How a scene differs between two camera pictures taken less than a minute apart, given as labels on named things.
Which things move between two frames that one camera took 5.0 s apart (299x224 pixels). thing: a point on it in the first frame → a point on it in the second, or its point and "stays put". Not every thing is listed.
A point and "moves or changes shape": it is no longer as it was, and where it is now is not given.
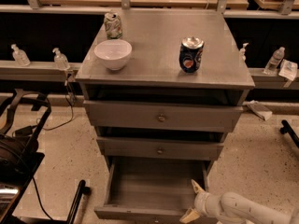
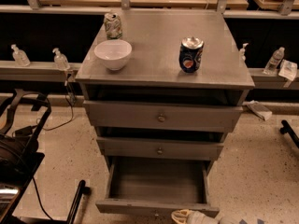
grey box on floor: (259, 109) stays put
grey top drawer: (163, 116) stays put
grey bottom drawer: (151, 189) moves or changes shape
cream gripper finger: (197, 189) → (180, 217)
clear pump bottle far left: (21, 57) stays put
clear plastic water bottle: (271, 66) stays put
